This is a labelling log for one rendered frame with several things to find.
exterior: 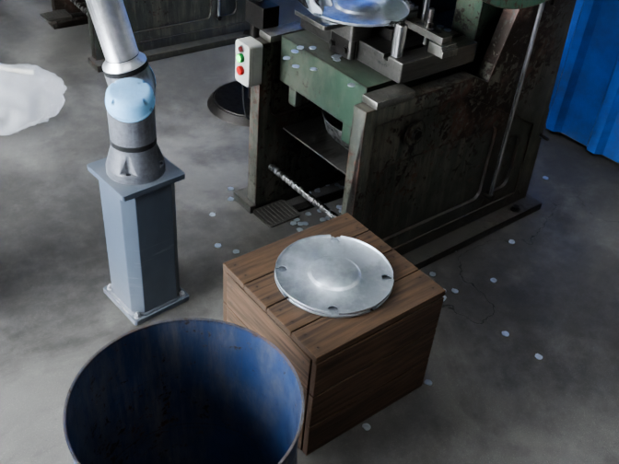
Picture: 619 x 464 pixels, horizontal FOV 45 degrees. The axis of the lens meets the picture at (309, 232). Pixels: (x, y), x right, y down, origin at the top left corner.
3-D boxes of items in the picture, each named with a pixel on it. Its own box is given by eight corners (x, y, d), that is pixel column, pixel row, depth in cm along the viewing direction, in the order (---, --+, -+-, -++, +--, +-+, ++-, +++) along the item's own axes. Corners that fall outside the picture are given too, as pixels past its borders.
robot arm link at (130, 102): (107, 149, 182) (101, 99, 173) (110, 121, 192) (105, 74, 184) (157, 147, 184) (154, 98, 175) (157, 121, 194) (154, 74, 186)
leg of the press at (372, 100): (349, 304, 224) (391, 17, 170) (326, 283, 231) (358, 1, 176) (540, 209, 272) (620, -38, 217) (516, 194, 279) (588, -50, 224)
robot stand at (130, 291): (135, 326, 210) (122, 197, 183) (102, 291, 221) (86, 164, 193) (190, 299, 221) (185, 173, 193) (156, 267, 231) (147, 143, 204)
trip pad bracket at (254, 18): (262, 66, 231) (263, 5, 219) (244, 54, 237) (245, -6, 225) (277, 63, 234) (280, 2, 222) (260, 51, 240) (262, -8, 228)
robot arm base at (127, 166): (125, 191, 185) (122, 157, 179) (95, 165, 193) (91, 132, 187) (176, 172, 193) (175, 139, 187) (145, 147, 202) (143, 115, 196)
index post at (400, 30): (396, 58, 199) (402, 24, 193) (389, 54, 201) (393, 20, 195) (403, 56, 200) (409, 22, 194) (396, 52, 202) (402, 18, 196)
